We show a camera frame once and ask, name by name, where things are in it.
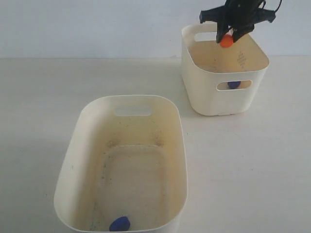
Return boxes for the blue-capped clear tube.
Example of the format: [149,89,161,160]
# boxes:
[109,216,131,232]

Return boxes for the orange-capped clear tube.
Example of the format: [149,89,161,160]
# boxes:
[219,30,234,48]

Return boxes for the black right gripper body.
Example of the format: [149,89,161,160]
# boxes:
[199,0,276,29]

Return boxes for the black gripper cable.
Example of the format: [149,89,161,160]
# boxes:
[259,0,284,14]

